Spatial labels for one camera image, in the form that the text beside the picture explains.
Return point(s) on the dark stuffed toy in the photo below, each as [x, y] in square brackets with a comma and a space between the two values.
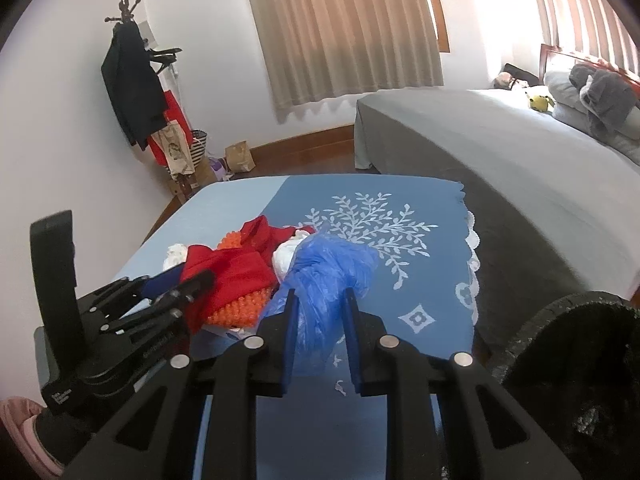
[515, 72]

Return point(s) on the black coat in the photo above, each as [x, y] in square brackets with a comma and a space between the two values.
[132, 90]

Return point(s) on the wide beige curtain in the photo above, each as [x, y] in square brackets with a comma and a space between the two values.
[340, 30]

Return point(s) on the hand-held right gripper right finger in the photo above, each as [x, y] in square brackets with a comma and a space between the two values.
[352, 340]

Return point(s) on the small orange spiky mat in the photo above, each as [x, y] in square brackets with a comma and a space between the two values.
[231, 242]

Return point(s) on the red wooden headboard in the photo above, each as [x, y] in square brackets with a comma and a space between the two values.
[547, 57]

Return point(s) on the blue plastic bag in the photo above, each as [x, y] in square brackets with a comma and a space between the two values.
[320, 280]

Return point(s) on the wooden window frame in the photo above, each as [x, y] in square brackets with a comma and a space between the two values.
[440, 20]

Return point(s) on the red cloth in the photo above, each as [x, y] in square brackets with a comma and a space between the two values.
[230, 272]

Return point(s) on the dark wooden coat rack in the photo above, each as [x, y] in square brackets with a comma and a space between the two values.
[122, 7]

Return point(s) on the black trash bin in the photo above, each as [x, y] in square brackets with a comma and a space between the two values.
[575, 360]

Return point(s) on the cardboard box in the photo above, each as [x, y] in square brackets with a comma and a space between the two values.
[202, 172]

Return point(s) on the pink slipper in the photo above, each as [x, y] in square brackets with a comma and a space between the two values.
[15, 420]

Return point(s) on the white crumpled cloth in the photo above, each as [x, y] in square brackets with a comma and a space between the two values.
[285, 257]

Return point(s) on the purple small item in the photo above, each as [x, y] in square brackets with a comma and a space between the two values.
[220, 167]

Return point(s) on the dark grey blanket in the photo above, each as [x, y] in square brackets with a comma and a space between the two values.
[605, 95]

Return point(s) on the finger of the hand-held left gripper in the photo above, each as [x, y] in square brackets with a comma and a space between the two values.
[160, 284]
[190, 290]

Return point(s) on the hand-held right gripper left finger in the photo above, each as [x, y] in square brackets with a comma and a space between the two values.
[289, 340]

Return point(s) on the brown paper bag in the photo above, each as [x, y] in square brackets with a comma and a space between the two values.
[240, 157]

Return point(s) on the yellow plush toy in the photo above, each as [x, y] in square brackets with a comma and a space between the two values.
[539, 102]

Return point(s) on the striped beige curtain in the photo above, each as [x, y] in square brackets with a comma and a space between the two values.
[575, 5]

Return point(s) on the bed with grey sheet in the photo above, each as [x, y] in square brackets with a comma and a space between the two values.
[500, 150]

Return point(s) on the blue tree print tablecloth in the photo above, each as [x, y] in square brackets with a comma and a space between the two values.
[410, 270]

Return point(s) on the striped bag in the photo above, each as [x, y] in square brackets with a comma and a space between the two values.
[199, 145]

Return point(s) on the light grey folded duvet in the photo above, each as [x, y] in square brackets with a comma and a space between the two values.
[562, 90]

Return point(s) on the large orange spiky mat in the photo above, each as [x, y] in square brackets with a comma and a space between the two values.
[240, 307]

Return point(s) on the black clothes hanger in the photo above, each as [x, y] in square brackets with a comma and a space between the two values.
[167, 52]

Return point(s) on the beige printed tote bag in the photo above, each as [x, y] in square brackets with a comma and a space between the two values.
[175, 150]

